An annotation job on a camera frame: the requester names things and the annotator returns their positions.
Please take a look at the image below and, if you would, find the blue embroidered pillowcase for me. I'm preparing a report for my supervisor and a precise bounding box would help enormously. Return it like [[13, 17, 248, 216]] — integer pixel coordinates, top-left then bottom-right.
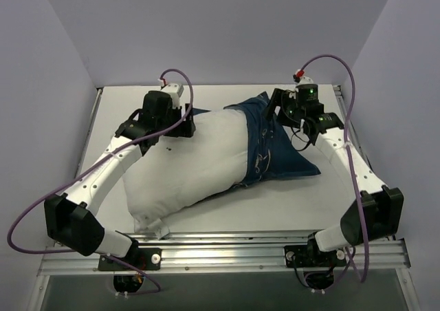
[[185, 92, 320, 193]]

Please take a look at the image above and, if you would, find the white pillow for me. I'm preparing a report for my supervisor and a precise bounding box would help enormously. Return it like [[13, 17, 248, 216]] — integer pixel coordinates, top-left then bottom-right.
[[122, 109, 248, 237]]

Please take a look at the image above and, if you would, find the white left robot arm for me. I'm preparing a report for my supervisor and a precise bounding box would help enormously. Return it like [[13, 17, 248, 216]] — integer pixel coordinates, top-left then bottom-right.
[[44, 83, 195, 269]]

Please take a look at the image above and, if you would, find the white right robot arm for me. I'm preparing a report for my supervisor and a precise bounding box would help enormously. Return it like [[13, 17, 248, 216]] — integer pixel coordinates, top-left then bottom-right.
[[264, 83, 404, 265]]

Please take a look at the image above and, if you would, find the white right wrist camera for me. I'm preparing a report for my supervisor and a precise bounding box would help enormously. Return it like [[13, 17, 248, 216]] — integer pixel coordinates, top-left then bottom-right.
[[293, 69, 316, 89]]

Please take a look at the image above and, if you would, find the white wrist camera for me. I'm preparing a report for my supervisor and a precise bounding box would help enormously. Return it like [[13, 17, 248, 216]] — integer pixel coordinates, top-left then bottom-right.
[[293, 69, 316, 89], [158, 78, 184, 109]]

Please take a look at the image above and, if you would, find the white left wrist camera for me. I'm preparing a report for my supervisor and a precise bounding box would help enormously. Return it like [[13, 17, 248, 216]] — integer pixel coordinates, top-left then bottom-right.
[[158, 78, 184, 109]]

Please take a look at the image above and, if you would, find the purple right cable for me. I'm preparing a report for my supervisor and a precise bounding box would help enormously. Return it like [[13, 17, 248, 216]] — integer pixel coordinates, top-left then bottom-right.
[[298, 54, 371, 283]]

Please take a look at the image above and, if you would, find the aluminium left side rail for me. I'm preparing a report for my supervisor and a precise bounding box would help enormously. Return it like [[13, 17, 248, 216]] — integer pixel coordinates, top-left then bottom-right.
[[56, 87, 104, 236]]

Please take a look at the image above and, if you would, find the aluminium rail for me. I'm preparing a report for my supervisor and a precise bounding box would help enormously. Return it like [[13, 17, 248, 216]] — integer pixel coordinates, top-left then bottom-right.
[[56, 87, 104, 236], [38, 231, 410, 276], [331, 105, 404, 246]]

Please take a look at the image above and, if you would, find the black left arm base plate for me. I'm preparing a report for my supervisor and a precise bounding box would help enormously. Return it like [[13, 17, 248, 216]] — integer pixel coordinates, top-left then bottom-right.
[[98, 248, 162, 272]]

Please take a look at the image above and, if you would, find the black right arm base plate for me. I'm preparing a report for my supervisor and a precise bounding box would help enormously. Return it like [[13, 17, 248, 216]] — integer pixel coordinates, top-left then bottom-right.
[[283, 245, 347, 268]]

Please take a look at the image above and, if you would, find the aluminium front rail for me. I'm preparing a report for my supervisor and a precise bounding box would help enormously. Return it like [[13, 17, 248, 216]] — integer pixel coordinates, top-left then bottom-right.
[[38, 231, 410, 276]]

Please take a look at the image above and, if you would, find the aluminium right side rail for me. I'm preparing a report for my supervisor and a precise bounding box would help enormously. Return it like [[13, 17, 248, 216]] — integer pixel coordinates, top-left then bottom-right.
[[331, 105, 404, 246]]

